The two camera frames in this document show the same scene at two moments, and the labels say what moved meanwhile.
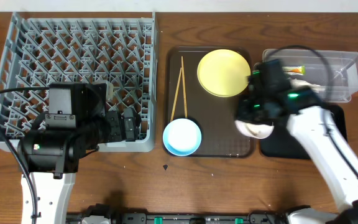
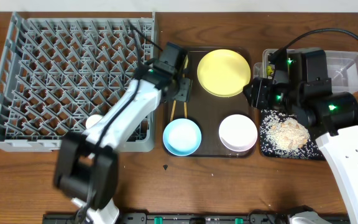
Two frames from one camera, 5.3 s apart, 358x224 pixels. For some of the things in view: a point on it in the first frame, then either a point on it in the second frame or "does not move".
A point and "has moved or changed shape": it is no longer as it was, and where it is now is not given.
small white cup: [109, 89] has moved or changed shape
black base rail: [255, 218] does not move
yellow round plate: [223, 73] does not move
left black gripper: [117, 125] -> [184, 88]
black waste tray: [282, 144] does not move
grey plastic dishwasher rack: [117, 49] does not move
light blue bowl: [182, 137] does not move
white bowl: [254, 131] -> [238, 132]
